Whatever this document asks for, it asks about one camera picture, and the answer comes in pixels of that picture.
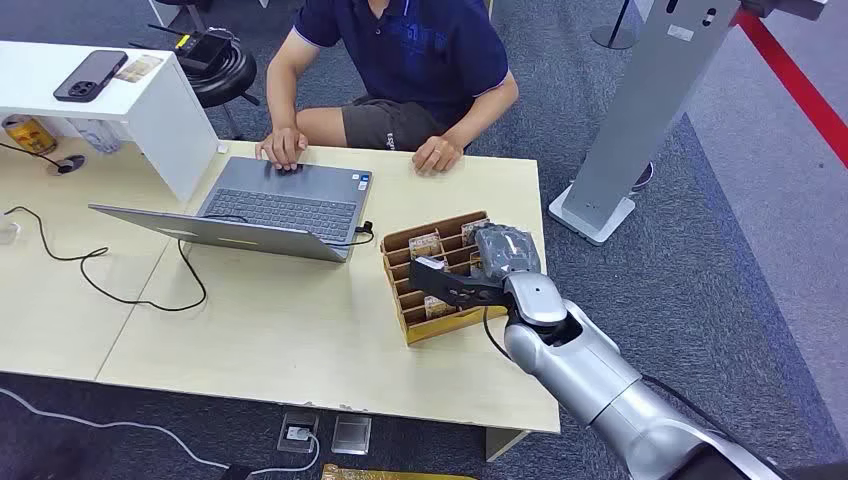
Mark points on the person's right forearm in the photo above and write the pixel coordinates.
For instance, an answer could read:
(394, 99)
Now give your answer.
(283, 89)

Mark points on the black wrist mount bracket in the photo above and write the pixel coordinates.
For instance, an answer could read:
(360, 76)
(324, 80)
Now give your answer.
(450, 285)

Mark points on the person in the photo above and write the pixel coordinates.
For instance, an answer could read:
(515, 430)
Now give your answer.
(404, 60)

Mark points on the floor power socket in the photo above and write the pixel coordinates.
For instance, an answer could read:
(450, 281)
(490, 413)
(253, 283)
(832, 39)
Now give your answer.
(297, 432)

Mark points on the person's hand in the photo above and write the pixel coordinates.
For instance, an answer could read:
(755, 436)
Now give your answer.
(434, 155)
(282, 147)

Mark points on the yellow drink can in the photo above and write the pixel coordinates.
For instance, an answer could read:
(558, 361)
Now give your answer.
(28, 134)

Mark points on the person's right hand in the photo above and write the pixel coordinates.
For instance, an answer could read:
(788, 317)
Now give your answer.
(282, 147)

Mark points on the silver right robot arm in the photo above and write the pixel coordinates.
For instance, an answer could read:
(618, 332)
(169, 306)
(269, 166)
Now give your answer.
(596, 378)

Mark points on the grey floor socket cover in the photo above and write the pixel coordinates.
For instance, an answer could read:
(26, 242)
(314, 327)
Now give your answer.
(351, 434)

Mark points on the white kiosk stand base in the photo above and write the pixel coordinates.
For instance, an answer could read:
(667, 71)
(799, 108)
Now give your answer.
(590, 222)

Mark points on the grey kiosk stand column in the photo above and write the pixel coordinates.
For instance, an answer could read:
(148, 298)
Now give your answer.
(652, 99)

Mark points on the person's left hand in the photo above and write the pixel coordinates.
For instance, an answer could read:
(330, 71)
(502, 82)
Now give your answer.
(434, 155)

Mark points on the black power adapter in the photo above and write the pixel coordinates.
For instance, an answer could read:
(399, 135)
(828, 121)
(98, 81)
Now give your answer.
(236, 472)

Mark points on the black round stool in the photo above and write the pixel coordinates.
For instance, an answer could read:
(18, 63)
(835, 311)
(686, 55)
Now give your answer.
(222, 76)

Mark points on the white desk shelf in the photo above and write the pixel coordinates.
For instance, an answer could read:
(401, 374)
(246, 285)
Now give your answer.
(142, 106)

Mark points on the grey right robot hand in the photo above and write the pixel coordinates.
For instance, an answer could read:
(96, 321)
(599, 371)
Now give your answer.
(507, 248)

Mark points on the wooden slotted card holder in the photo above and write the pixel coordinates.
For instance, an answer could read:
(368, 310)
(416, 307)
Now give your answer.
(424, 324)

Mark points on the black smartphone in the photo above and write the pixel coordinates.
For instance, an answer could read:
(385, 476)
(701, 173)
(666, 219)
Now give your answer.
(91, 75)

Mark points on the clear plastic bottle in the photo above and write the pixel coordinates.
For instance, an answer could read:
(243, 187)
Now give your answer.
(99, 136)

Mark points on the yellow patterned box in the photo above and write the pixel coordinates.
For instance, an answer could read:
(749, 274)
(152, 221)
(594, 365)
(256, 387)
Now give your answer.
(391, 474)

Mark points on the patterned card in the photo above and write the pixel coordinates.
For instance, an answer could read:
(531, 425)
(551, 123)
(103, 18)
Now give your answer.
(438, 306)
(138, 68)
(472, 230)
(424, 245)

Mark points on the person's left forearm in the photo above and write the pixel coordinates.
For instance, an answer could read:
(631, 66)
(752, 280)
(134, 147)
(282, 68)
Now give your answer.
(484, 116)

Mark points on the grey open laptop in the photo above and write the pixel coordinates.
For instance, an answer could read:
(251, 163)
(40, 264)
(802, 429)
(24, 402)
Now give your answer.
(285, 208)

